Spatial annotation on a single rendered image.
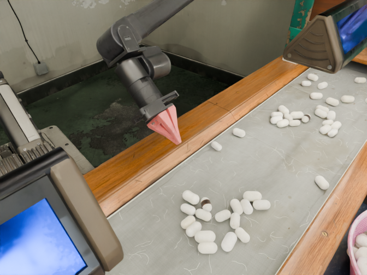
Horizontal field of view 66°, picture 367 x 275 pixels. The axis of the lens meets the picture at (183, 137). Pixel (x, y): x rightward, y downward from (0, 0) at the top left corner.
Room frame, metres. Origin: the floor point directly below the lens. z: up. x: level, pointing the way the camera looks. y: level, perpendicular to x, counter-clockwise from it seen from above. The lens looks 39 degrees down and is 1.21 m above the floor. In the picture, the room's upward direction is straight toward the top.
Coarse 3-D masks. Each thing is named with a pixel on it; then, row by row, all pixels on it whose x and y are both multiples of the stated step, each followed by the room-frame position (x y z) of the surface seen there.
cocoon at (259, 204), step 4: (256, 200) 0.36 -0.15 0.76; (260, 200) 0.36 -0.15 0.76; (264, 200) 0.36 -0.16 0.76; (256, 204) 0.35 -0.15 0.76; (260, 204) 0.35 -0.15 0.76; (264, 204) 0.35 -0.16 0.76; (268, 204) 0.35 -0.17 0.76; (256, 208) 0.35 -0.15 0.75; (260, 208) 0.35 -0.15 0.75; (264, 208) 0.35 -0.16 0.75; (268, 208) 0.35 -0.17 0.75
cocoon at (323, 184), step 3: (318, 177) 0.42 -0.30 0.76; (321, 177) 0.42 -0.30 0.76; (315, 180) 0.42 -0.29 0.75; (318, 180) 0.42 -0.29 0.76; (321, 180) 0.42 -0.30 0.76; (324, 180) 0.42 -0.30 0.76; (318, 183) 0.41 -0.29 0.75; (321, 183) 0.41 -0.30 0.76; (324, 183) 0.41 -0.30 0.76; (327, 183) 0.41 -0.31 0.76; (321, 186) 0.41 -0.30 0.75; (324, 186) 0.40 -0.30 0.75; (327, 186) 0.40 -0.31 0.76; (324, 189) 0.40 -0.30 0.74
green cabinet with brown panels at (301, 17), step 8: (296, 0) 1.19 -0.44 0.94; (304, 0) 1.17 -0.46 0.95; (312, 0) 1.15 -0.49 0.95; (320, 0) 1.14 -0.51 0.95; (328, 0) 1.12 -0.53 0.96; (336, 0) 1.11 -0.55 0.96; (344, 0) 1.09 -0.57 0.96; (296, 8) 1.19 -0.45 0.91; (304, 8) 1.17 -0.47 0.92; (312, 8) 1.16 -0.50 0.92; (320, 8) 1.14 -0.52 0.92; (328, 8) 1.12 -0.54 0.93; (296, 16) 1.18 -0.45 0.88; (304, 16) 1.16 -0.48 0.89; (312, 16) 1.15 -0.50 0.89; (296, 24) 1.18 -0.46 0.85; (304, 24) 1.16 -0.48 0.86
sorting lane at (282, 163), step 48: (288, 96) 0.80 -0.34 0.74; (336, 96) 0.80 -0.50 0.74; (240, 144) 0.56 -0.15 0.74; (288, 144) 0.56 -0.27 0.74; (336, 144) 0.56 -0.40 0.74; (144, 192) 0.40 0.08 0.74; (192, 192) 0.40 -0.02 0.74; (240, 192) 0.40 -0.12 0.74; (288, 192) 0.40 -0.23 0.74; (144, 240) 0.29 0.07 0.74; (192, 240) 0.29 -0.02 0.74; (240, 240) 0.29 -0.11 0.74; (288, 240) 0.29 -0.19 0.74
